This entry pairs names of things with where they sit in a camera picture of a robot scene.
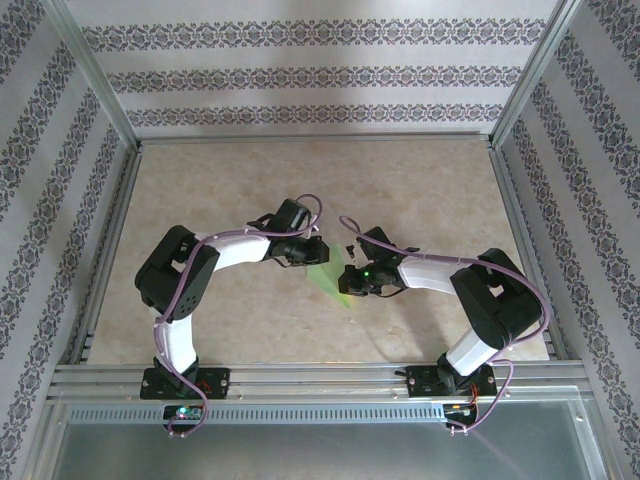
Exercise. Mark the light green paper sheet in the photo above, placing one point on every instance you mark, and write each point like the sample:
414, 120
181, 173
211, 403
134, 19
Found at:
325, 277

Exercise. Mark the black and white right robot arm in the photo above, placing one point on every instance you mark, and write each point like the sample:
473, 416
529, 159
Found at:
500, 300

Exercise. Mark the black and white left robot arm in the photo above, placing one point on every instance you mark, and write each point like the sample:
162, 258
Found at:
175, 270

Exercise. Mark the grey sheet metal panel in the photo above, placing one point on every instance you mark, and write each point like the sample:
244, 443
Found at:
320, 455

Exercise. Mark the small board with orange light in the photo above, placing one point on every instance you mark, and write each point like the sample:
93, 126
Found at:
457, 410

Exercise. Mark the small board with green light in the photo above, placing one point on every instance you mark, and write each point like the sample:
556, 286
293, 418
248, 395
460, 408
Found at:
182, 412

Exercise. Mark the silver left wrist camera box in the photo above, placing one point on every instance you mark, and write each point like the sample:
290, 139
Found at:
312, 231

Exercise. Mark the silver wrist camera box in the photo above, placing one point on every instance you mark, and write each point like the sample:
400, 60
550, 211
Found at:
352, 255
312, 231

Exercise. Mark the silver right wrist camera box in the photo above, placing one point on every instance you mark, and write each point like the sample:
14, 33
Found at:
352, 255

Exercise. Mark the wide aluminium frame rail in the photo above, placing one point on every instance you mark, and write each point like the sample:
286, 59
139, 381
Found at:
320, 382

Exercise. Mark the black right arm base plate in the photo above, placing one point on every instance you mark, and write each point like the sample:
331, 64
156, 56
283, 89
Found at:
420, 385

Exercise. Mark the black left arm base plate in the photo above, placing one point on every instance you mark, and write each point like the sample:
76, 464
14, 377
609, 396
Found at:
220, 382

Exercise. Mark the aluminium frame post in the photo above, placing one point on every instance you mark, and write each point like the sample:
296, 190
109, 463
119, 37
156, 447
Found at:
95, 75
532, 75

